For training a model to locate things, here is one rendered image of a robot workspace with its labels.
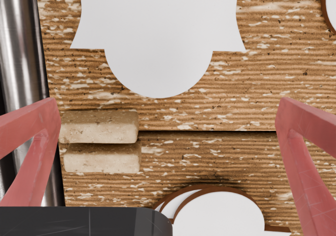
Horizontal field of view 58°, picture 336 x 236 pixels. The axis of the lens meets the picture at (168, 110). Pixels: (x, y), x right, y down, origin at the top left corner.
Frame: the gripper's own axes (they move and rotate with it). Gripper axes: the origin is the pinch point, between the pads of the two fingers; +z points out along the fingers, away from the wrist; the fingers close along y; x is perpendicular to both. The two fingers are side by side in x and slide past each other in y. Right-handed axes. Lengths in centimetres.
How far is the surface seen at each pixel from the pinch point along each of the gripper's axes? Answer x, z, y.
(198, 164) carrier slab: 11.7, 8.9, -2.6
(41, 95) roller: 6.8, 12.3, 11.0
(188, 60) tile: 2.4, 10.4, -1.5
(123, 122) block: 6.1, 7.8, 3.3
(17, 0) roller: -1.0, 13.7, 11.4
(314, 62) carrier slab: 3.1, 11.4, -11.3
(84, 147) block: 8.7, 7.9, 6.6
